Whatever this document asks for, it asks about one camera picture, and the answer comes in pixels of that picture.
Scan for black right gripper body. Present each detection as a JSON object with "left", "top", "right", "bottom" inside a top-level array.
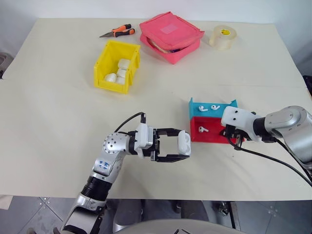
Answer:
[{"left": 220, "top": 124, "right": 248, "bottom": 147}]

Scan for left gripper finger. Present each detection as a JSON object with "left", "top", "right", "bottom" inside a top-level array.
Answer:
[
  {"left": 156, "top": 153, "right": 191, "bottom": 163},
  {"left": 157, "top": 127, "right": 186, "bottom": 137}
]

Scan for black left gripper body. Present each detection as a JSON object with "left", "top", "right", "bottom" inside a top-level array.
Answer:
[{"left": 150, "top": 128, "right": 162, "bottom": 162}]

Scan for yellow plastic bin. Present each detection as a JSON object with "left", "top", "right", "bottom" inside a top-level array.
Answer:
[{"left": 93, "top": 40, "right": 141, "bottom": 96}]

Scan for red plastic tray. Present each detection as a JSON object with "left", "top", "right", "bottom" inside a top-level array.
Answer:
[{"left": 190, "top": 116, "right": 239, "bottom": 144}]

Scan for blue plastic tray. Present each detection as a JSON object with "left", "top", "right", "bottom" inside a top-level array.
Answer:
[{"left": 188, "top": 97, "right": 238, "bottom": 122}]

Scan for grey robot torso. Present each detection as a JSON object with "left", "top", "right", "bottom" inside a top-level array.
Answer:
[{"left": 116, "top": 218, "right": 236, "bottom": 234}]

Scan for metal table leg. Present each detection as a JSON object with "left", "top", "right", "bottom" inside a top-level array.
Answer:
[{"left": 218, "top": 201, "right": 242, "bottom": 230}]

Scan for dark equipment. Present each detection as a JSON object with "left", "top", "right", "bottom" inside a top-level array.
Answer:
[{"left": 302, "top": 74, "right": 312, "bottom": 99}]

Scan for cream paper table cover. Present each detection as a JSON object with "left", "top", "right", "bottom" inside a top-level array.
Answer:
[
  {"left": 0, "top": 78, "right": 312, "bottom": 202},
  {"left": 1, "top": 18, "right": 305, "bottom": 89}
]

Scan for translucent tape roll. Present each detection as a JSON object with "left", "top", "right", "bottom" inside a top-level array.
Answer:
[{"left": 209, "top": 24, "right": 238, "bottom": 51}]

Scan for pink fabric zipper pouch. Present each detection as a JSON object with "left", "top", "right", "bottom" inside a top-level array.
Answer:
[{"left": 139, "top": 11, "right": 206, "bottom": 65}]

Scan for orange and black pliers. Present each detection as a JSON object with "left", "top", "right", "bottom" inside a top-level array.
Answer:
[{"left": 98, "top": 23, "right": 136, "bottom": 39}]

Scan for grey chair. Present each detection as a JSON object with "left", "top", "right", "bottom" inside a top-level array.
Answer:
[{"left": 0, "top": 51, "right": 13, "bottom": 80}]

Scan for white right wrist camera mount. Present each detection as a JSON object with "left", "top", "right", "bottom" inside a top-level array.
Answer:
[{"left": 220, "top": 106, "right": 259, "bottom": 142}]

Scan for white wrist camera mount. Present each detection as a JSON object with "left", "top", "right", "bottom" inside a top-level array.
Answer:
[
  {"left": 134, "top": 123, "right": 155, "bottom": 158},
  {"left": 220, "top": 106, "right": 259, "bottom": 142}
]

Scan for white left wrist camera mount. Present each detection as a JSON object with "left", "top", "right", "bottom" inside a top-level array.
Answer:
[{"left": 134, "top": 123, "right": 155, "bottom": 158}]

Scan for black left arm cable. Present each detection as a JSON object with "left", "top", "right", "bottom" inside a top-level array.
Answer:
[{"left": 114, "top": 112, "right": 147, "bottom": 134}]

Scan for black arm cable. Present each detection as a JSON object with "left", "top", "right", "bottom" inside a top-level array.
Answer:
[
  {"left": 114, "top": 112, "right": 147, "bottom": 134},
  {"left": 226, "top": 136, "right": 312, "bottom": 188}
]

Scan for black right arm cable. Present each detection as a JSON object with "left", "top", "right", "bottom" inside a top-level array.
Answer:
[{"left": 226, "top": 136, "right": 312, "bottom": 188}]

